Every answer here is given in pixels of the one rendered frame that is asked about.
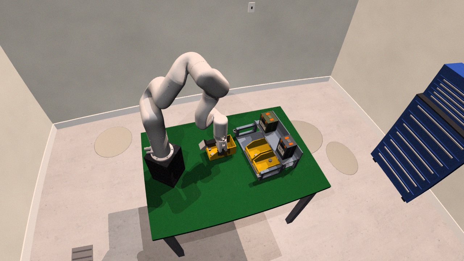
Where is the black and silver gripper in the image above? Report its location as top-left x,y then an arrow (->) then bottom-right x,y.
215,139 -> 227,156

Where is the dark grey tool case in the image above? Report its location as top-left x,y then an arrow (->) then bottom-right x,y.
276,135 -> 297,160

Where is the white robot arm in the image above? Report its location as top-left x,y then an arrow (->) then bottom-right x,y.
139,52 -> 229,162

